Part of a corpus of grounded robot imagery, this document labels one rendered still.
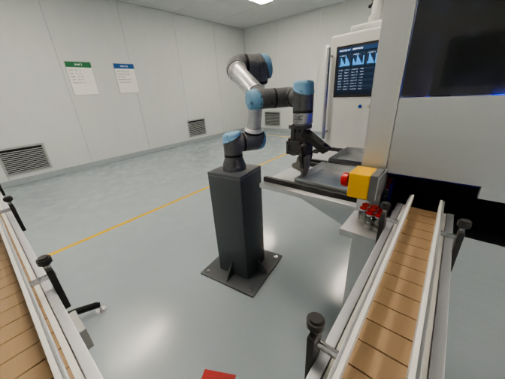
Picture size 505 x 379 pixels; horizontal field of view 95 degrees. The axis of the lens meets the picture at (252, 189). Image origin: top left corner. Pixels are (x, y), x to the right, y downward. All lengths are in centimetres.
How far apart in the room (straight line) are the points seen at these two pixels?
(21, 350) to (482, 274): 94
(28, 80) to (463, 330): 562
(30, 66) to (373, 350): 548
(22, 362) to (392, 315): 52
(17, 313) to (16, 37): 515
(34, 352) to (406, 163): 82
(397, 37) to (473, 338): 83
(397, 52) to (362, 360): 63
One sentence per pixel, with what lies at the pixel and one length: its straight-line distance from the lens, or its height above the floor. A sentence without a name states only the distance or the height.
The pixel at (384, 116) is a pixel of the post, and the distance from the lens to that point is 72.
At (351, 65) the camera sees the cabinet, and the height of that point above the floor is 136.
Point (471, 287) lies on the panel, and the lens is 88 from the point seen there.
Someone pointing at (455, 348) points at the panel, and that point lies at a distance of 103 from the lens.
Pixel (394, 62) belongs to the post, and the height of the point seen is 129.
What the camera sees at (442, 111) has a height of 118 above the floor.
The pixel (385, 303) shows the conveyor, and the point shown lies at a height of 93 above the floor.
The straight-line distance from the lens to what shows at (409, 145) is 72.
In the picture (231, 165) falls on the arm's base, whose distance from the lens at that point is 143.
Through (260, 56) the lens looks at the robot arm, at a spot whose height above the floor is 140.
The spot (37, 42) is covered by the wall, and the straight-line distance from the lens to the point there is 558.
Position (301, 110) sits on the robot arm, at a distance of 90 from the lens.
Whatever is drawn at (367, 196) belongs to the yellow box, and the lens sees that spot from 68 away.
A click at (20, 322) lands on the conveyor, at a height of 93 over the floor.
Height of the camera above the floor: 125
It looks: 23 degrees down
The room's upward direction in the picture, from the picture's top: 3 degrees counter-clockwise
